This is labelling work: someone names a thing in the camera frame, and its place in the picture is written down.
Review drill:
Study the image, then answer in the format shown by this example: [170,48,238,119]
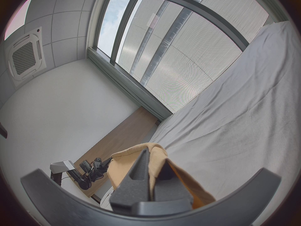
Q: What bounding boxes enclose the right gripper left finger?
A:
[110,149,151,210]

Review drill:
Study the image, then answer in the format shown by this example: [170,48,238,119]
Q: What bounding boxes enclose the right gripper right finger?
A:
[154,161,193,209]

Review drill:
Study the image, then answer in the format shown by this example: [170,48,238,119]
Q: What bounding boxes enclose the mustard yellow shorts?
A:
[107,143,216,209]

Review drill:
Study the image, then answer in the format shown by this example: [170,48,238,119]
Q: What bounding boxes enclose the bed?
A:
[67,20,298,211]

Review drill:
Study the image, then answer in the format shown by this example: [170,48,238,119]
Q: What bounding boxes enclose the grey-green curtain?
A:
[87,47,173,122]

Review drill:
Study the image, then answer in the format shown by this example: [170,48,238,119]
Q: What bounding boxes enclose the window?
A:
[87,0,283,122]

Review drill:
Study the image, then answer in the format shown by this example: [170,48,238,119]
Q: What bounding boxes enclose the white ceiling air vent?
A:
[5,27,46,87]

